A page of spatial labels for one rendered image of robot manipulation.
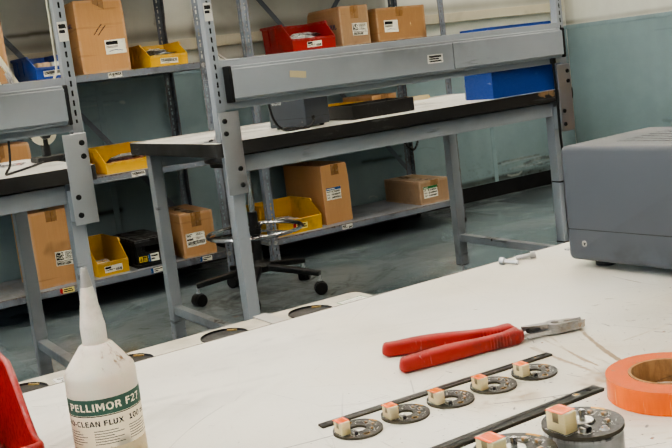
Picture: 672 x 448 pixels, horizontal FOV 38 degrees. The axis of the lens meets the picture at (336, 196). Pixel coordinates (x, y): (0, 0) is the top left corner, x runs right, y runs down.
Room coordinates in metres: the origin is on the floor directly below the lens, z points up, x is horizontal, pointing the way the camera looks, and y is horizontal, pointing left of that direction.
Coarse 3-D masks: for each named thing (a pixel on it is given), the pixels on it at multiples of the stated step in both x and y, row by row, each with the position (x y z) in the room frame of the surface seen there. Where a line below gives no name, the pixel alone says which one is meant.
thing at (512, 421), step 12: (564, 396) 0.31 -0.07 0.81; (576, 396) 0.31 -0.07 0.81; (588, 396) 0.31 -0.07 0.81; (540, 408) 0.30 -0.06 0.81; (504, 420) 0.29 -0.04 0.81; (516, 420) 0.29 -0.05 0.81; (528, 420) 0.29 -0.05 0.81; (480, 432) 0.29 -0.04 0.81; (444, 444) 0.28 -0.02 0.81; (456, 444) 0.28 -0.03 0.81; (468, 444) 0.28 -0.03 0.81
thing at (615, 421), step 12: (576, 408) 0.29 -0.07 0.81; (588, 408) 0.29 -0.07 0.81; (600, 408) 0.29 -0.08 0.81; (600, 420) 0.28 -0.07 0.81; (612, 420) 0.28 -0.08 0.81; (624, 420) 0.28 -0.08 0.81; (552, 432) 0.28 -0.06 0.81; (576, 432) 0.28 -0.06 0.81; (588, 432) 0.27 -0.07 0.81; (600, 432) 0.27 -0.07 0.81; (612, 432) 0.27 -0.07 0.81
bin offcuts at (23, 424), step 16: (0, 352) 0.47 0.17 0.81; (0, 368) 0.46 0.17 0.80; (0, 384) 0.47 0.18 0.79; (16, 384) 0.44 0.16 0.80; (0, 400) 0.47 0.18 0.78; (16, 400) 0.44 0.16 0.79; (0, 416) 0.48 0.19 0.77; (16, 416) 0.44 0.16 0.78; (0, 432) 0.49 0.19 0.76; (16, 432) 0.45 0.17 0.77; (32, 432) 0.42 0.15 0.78
